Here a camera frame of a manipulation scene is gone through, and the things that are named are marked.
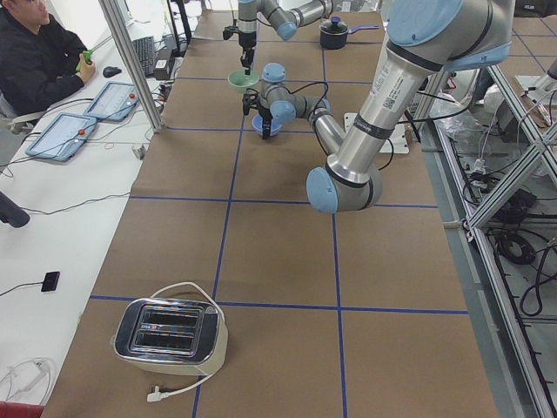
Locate blue teach pendant near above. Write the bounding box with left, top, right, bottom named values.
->
left=25, top=112, right=97, bottom=162

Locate person in black jacket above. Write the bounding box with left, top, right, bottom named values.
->
left=1, top=1, right=96, bottom=116

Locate dark blue pot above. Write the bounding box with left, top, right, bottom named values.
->
left=319, top=16, right=379, bottom=50

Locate blue teach pendant far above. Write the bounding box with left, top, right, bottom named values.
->
left=84, top=82, right=138, bottom=122

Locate black computer mouse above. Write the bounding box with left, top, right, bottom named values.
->
left=103, top=66, right=122, bottom=78

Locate black keyboard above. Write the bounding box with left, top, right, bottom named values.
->
left=132, top=37, right=155, bottom=77

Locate aluminium frame post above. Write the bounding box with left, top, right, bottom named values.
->
left=98, top=0, right=163, bottom=133

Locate white toaster power cable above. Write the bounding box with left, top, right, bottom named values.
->
left=146, top=281, right=229, bottom=403

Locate blue teach pendant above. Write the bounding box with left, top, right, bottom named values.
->
left=84, top=82, right=138, bottom=122
left=25, top=112, right=97, bottom=162

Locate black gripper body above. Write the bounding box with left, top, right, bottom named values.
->
left=240, top=46, right=255, bottom=64
left=258, top=103, right=272, bottom=122

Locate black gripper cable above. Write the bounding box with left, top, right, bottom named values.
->
left=285, top=81, right=331, bottom=115

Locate green bowl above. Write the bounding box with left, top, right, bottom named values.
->
left=228, top=70, right=259, bottom=94

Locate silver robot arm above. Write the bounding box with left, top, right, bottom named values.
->
left=259, top=1, right=515, bottom=213
left=223, top=0, right=339, bottom=76

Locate blue bowl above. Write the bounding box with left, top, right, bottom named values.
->
left=252, top=115, right=284, bottom=138

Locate aluminium frame rack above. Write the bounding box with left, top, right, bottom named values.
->
left=428, top=0, right=557, bottom=418

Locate white chrome toaster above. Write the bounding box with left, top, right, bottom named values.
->
left=113, top=298, right=228, bottom=376

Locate small black square device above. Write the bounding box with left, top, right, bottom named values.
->
left=41, top=271, right=60, bottom=293

